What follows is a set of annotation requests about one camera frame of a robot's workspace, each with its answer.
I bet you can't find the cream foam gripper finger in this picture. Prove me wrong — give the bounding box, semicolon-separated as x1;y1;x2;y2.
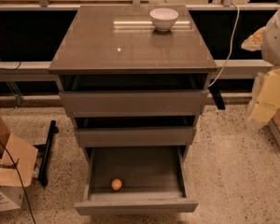
241;27;266;51

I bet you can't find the orange fruit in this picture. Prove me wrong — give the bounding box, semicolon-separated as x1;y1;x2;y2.
111;178;122;191

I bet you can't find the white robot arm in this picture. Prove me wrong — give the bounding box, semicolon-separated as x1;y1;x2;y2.
241;8;280;66

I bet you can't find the grey drawer cabinet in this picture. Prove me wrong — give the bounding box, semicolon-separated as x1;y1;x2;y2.
48;4;218;156

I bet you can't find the middle grey drawer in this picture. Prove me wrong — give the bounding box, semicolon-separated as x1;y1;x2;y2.
75;116;196;147

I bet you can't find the grey drawer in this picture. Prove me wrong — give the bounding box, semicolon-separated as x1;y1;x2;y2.
75;116;196;147
75;147;198;216
59;74;209;118

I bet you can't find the bottom grey drawer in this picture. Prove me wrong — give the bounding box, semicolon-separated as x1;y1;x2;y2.
75;147;198;216

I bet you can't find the top grey drawer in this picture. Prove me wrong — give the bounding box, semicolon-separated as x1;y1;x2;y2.
59;74;209;118

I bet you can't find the white ceramic bowl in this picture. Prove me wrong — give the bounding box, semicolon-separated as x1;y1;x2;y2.
149;8;178;32

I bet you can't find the black metal stand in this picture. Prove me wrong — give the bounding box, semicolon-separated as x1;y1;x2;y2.
35;120;59;187

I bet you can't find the open cardboard box left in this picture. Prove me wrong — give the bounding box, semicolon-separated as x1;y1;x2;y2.
0;117;37;212

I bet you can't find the white cable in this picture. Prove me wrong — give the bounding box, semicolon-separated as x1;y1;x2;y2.
208;2;241;88

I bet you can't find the black bracket behind cabinet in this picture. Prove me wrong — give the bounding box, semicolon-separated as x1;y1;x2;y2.
208;85;225;110

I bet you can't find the black cable left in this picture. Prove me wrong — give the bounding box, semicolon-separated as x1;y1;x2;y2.
0;131;37;224

